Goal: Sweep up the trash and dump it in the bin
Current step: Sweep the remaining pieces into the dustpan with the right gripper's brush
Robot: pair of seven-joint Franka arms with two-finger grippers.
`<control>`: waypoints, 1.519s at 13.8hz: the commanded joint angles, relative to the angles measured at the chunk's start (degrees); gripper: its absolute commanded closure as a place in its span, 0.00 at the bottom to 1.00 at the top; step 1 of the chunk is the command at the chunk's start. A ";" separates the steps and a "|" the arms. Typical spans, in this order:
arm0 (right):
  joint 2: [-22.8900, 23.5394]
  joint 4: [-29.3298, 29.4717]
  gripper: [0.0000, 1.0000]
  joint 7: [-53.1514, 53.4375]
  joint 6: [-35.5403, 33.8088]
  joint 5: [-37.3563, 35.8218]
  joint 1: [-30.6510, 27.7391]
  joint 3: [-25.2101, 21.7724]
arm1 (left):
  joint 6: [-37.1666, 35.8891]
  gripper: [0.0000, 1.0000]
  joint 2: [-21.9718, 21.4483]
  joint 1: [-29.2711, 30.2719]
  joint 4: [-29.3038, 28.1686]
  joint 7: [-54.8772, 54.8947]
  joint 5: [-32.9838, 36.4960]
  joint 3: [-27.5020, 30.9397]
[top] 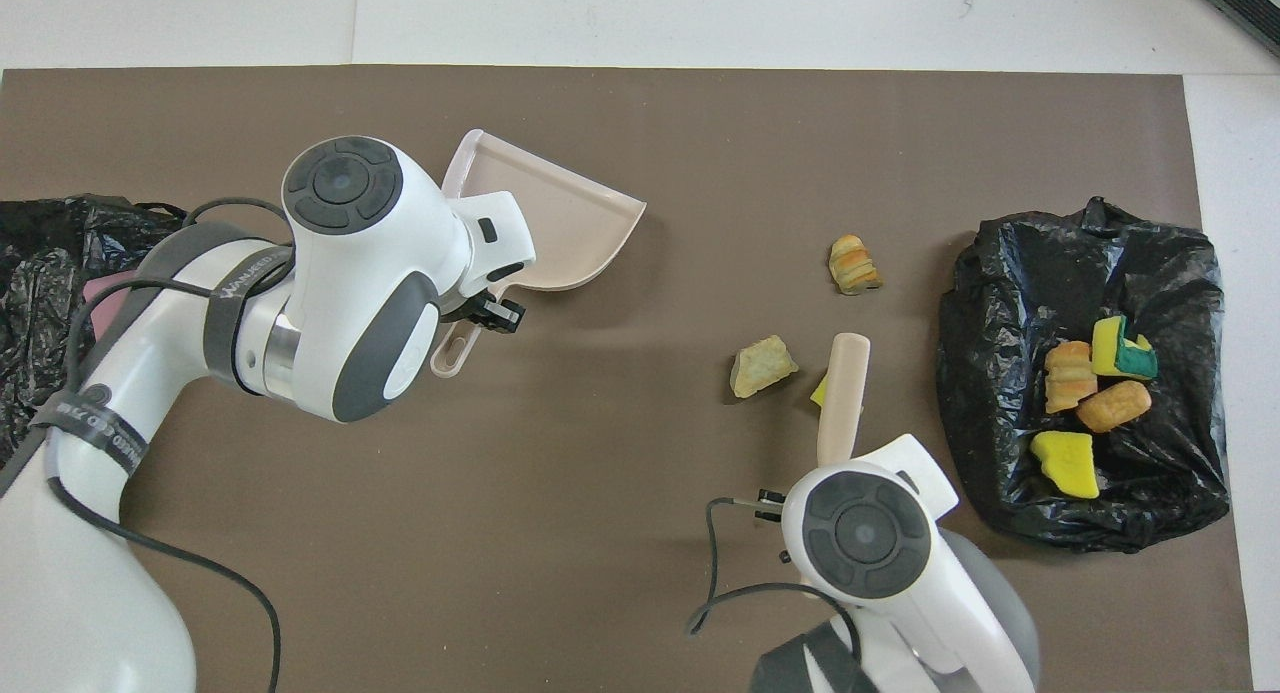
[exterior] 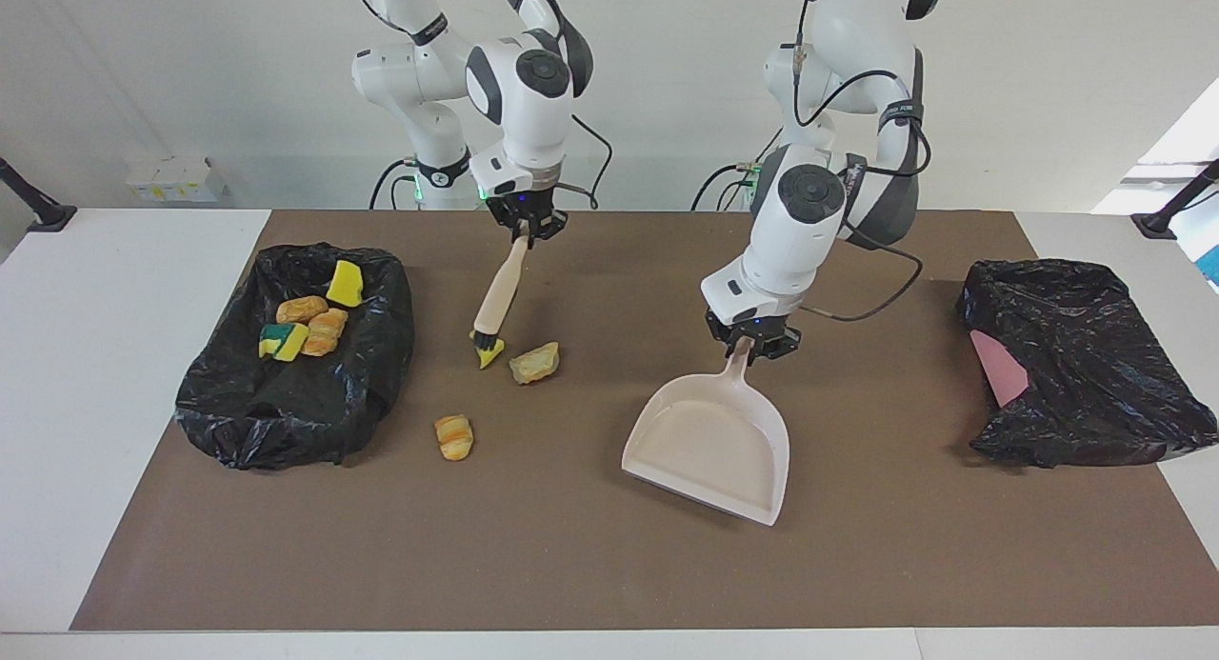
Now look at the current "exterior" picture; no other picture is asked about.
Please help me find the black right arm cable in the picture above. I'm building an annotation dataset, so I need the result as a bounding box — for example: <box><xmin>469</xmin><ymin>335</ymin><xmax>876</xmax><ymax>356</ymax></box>
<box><xmin>343</xmin><ymin>0</ymin><xmax>613</xmax><ymax>211</ymax></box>

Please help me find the brown table mat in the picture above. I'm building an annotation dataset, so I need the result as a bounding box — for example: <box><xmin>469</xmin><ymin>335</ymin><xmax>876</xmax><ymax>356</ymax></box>
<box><xmin>71</xmin><ymin>210</ymin><xmax>1219</xmax><ymax>632</ymax></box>

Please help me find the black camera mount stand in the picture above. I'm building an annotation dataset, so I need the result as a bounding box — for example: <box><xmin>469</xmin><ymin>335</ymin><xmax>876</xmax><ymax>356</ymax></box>
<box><xmin>0</xmin><ymin>155</ymin><xmax>78</xmax><ymax>233</ymax></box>
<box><xmin>1131</xmin><ymin>158</ymin><xmax>1219</xmax><ymax>240</ymax></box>

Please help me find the black trash bag bin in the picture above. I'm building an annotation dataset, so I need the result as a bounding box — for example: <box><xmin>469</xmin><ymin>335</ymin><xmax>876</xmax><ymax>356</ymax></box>
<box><xmin>174</xmin><ymin>242</ymin><xmax>416</xmax><ymax>471</ymax></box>

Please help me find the beige plastic dustpan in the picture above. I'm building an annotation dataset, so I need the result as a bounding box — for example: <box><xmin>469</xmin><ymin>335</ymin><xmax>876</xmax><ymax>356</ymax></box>
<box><xmin>621</xmin><ymin>336</ymin><xmax>791</xmax><ymax>528</ymax></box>

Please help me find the striped orange croissant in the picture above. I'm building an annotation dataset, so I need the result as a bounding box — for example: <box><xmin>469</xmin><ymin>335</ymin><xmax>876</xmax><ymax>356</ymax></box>
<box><xmin>302</xmin><ymin>308</ymin><xmax>350</xmax><ymax>358</ymax></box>
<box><xmin>435</xmin><ymin>414</ymin><xmax>474</xmax><ymax>462</ymax></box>

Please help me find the white wall socket box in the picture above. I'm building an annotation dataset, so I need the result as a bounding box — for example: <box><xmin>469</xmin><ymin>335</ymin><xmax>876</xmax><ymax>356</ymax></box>
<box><xmin>124</xmin><ymin>155</ymin><xmax>228</xmax><ymax>204</ymax></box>

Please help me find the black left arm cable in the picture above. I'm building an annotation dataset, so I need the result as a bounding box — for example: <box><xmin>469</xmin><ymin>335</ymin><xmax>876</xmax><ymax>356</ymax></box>
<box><xmin>790</xmin><ymin>0</ymin><xmax>925</xmax><ymax>323</ymax></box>

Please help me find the yellow sponge with green pad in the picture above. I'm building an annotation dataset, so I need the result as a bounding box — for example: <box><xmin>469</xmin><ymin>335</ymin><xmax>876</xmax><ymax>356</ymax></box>
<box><xmin>259</xmin><ymin>323</ymin><xmax>310</xmax><ymax>363</ymax></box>

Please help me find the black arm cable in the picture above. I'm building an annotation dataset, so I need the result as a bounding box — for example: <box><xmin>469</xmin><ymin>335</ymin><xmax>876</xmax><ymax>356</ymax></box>
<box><xmin>343</xmin><ymin>0</ymin><xmax>613</xmax><ymax>211</ymax></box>
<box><xmin>790</xmin><ymin>0</ymin><xmax>925</xmax><ymax>323</ymax></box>

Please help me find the pale bread chunk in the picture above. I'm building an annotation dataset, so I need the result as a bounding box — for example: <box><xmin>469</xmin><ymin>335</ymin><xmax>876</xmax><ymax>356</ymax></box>
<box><xmin>509</xmin><ymin>342</ymin><xmax>561</xmax><ymax>386</ymax></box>

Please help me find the black bag over pink bin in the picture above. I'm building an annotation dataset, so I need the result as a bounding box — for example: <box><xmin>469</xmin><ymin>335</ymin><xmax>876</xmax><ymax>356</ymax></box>
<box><xmin>955</xmin><ymin>257</ymin><xmax>1219</xmax><ymax>469</ymax></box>

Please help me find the black base cable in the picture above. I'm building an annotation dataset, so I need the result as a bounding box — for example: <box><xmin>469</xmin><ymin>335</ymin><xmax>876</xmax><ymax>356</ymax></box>
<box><xmin>690</xmin><ymin>127</ymin><xmax>782</xmax><ymax>211</ymax></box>
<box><xmin>370</xmin><ymin>158</ymin><xmax>420</xmax><ymax>211</ymax></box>

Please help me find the notched yellow sponge piece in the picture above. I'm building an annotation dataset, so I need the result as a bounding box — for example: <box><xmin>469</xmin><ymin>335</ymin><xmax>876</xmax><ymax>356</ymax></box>
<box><xmin>326</xmin><ymin>260</ymin><xmax>364</xmax><ymax>309</ymax></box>

